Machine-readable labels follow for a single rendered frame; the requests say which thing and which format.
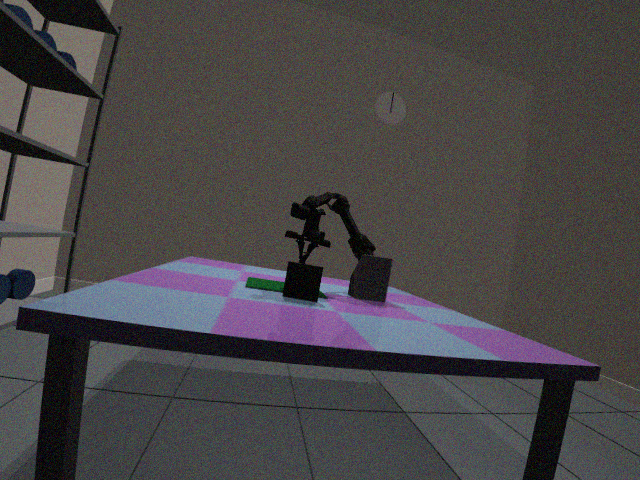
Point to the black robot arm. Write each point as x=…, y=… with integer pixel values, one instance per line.
x=359, y=243

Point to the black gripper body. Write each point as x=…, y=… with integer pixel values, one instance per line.
x=312, y=226

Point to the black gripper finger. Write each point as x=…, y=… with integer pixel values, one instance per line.
x=301, y=246
x=310, y=249

